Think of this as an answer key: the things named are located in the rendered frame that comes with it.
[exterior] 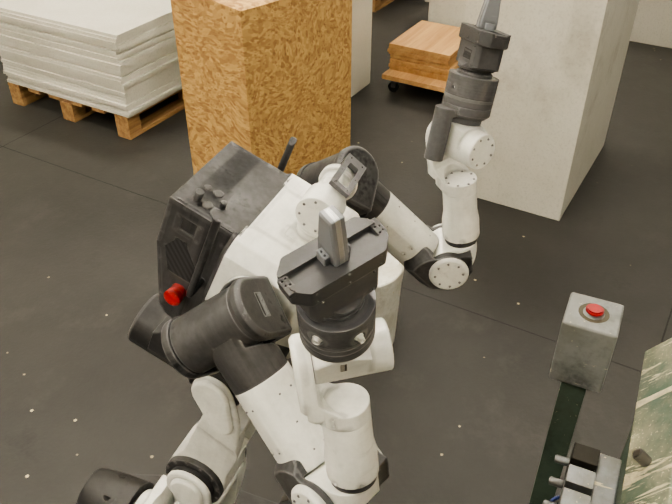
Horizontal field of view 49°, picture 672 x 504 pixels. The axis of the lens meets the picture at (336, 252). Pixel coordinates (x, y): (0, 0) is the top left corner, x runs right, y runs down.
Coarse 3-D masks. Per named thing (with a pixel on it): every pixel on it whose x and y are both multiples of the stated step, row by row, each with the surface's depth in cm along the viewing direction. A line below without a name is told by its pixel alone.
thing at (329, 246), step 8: (320, 216) 68; (328, 216) 68; (320, 224) 69; (328, 224) 68; (336, 224) 68; (320, 232) 70; (328, 232) 68; (336, 232) 68; (320, 240) 71; (328, 240) 70; (336, 240) 69; (320, 248) 72; (328, 248) 71; (336, 248) 70; (320, 256) 72; (328, 256) 71; (336, 256) 71; (328, 264) 72; (336, 264) 71
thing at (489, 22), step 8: (488, 0) 121; (496, 0) 122; (488, 8) 122; (496, 8) 122; (480, 16) 123; (488, 16) 123; (496, 16) 123; (480, 24) 123; (488, 24) 122; (496, 24) 123
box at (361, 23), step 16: (352, 0) 437; (368, 0) 454; (352, 16) 442; (368, 16) 461; (352, 32) 449; (368, 32) 467; (352, 48) 455; (368, 48) 474; (352, 64) 461; (368, 64) 481; (352, 80) 468; (368, 80) 489
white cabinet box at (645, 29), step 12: (648, 0) 533; (660, 0) 529; (648, 12) 538; (660, 12) 534; (636, 24) 546; (648, 24) 542; (660, 24) 538; (636, 36) 550; (648, 36) 546; (660, 36) 542
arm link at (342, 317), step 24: (312, 240) 74; (360, 240) 75; (384, 240) 74; (288, 264) 72; (312, 264) 73; (360, 264) 72; (288, 288) 71; (312, 288) 70; (336, 288) 72; (360, 288) 76; (312, 312) 74; (336, 312) 76; (360, 312) 78; (312, 336) 79; (336, 336) 77; (360, 336) 79
